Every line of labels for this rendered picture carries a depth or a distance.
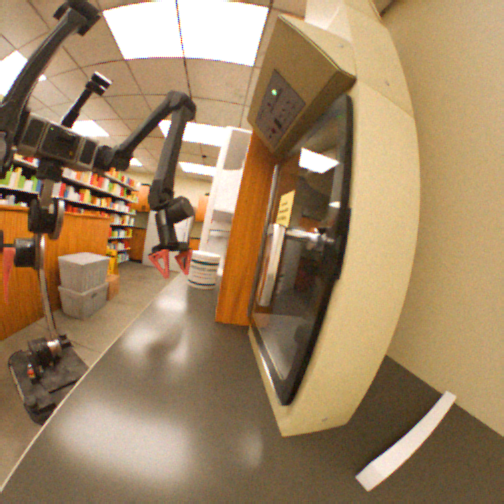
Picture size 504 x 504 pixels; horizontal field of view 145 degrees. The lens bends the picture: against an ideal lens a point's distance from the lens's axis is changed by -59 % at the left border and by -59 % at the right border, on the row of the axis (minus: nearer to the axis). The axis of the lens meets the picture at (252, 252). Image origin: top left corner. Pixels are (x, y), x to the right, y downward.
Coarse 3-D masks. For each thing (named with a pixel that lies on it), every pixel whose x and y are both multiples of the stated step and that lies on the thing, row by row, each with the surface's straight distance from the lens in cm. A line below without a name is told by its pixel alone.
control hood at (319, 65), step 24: (288, 24) 33; (312, 24) 36; (288, 48) 34; (312, 48) 31; (336, 48) 32; (264, 72) 41; (288, 72) 35; (312, 72) 32; (336, 72) 29; (312, 96) 33; (336, 96) 32; (312, 120) 37; (288, 144) 45
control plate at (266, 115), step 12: (276, 72) 38; (276, 84) 39; (288, 84) 36; (264, 96) 44; (276, 96) 40; (288, 96) 37; (264, 108) 45; (276, 108) 42; (288, 108) 38; (300, 108) 36; (264, 120) 47; (288, 120) 40; (264, 132) 50; (276, 132) 45; (276, 144) 48
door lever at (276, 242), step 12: (276, 228) 20; (288, 228) 21; (312, 228) 22; (276, 240) 20; (300, 240) 21; (312, 240) 22; (276, 252) 20; (264, 264) 21; (276, 264) 20; (264, 276) 20; (276, 276) 20; (264, 288) 20; (264, 300) 21
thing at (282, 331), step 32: (320, 128) 30; (288, 160) 42; (320, 160) 26; (288, 192) 36; (320, 192) 23; (288, 224) 31; (320, 224) 22; (288, 256) 29; (320, 256) 20; (256, 288) 45; (288, 288) 27; (320, 288) 19; (256, 320) 41; (288, 320) 25; (320, 320) 20; (288, 352) 25; (288, 384) 25
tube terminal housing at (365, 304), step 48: (384, 48) 45; (384, 96) 31; (384, 144) 25; (384, 192) 22; (384, 240) 22; (336, 288) 19; (384, 288) 23; (336, 336) 21; (384, 336) 27; (336, 384) 26; (288, 432) 30
